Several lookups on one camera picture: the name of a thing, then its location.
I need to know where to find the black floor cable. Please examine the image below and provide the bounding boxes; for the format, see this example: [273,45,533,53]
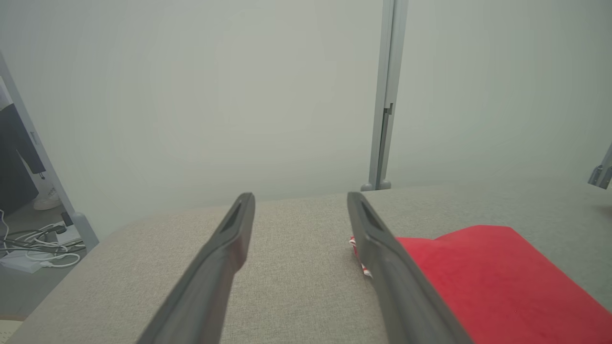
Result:
[0,225,87,255]

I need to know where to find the grey partition frame leg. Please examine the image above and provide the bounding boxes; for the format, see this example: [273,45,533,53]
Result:
[0,50,99,251]

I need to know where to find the white power strip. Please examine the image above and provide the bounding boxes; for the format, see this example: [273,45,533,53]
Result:
[0,250,47,274]

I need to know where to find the white floor cable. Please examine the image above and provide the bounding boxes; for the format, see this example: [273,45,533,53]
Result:
[26,222,82,268]

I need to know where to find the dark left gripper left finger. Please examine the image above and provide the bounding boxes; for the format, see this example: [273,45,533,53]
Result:
[136,193,256,344]

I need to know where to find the red jersey number 33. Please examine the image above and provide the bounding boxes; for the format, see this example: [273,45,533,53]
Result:
[349,226,612,344]

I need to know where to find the white shoe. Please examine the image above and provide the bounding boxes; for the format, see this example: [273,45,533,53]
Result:
[33,189,62,211]

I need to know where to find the dark trouser leg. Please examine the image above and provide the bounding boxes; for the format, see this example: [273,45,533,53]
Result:
[0,103,46,216]

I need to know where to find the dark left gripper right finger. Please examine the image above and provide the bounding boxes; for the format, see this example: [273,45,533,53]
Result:
[347,192,474,344]

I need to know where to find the grey metal frame foot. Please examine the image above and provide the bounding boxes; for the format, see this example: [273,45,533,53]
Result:
[588,143,612,190]

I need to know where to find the grey partition post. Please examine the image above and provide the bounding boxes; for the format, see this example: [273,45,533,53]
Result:
[361,0,409,192]

